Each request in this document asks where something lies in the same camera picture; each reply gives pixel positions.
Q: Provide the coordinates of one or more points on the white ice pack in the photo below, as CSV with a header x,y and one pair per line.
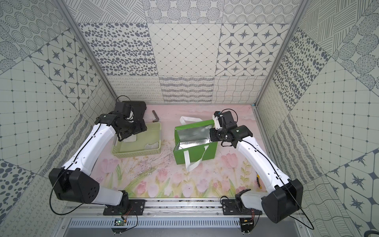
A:
x,y
152,146
131,138

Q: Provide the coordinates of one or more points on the green insulated delivery bag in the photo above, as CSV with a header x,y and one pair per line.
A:
x,y
192,142

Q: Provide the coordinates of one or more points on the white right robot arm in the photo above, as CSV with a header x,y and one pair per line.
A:
x,y
283,195

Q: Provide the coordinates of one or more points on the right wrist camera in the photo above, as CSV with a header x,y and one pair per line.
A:
x,y
224,120

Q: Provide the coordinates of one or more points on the aluminium mounting rail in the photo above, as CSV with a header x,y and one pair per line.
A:
x,y
169,213

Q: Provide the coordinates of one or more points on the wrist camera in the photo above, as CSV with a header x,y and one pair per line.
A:
x,y
224,120
122,108

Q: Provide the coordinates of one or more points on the black plastic tool case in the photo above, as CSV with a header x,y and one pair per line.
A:
x,y
138,109

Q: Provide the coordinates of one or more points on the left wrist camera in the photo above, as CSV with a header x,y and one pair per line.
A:
x,y
122,108

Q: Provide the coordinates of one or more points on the light green plastic basket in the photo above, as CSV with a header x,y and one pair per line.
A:
x,y
123,150

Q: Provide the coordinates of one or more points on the grey L-shaped hex key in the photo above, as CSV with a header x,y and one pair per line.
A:
x,y
156,116

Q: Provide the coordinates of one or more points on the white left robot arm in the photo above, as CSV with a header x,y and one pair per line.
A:
x,y
73,181

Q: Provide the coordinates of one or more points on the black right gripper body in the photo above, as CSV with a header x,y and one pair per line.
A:
x,y
217,135

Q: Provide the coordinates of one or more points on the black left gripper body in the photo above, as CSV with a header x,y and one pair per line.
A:
x,y
130,128

